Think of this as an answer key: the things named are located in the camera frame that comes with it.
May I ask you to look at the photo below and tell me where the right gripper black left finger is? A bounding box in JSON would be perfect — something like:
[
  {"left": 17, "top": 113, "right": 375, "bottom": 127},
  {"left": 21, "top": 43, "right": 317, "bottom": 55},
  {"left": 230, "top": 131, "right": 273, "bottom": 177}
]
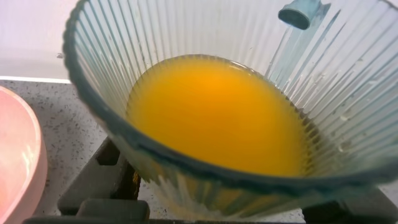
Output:
[{"left": 23, "top": 136, "right": 150, "bottom": 224}]

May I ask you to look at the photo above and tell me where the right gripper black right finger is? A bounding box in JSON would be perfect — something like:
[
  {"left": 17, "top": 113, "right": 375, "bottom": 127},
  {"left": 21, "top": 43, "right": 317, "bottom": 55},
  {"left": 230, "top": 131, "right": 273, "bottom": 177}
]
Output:
[{"left": 302, "top": 187, "right": 398, "bottom": 224}]

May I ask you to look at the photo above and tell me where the orange juice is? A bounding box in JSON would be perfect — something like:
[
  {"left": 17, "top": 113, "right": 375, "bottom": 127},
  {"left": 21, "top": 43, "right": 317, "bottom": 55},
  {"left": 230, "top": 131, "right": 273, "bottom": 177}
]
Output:
[{"left": 126, "top": 54, "right": 312, "bottom": 178}]

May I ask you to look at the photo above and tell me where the ribbed translucent blue-green cup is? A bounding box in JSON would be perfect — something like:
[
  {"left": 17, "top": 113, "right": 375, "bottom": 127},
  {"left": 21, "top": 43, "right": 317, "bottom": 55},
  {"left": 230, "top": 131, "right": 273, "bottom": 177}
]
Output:
[{"left": 62, "top": 0, "right": 398, "bottom": 222}]

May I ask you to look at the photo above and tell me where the pink bowl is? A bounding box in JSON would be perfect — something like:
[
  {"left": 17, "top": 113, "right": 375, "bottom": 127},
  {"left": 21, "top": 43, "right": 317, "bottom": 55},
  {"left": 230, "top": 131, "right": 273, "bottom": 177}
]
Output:
[{"left": 0, "top": 85, "right": 49, "bottom": 224}]

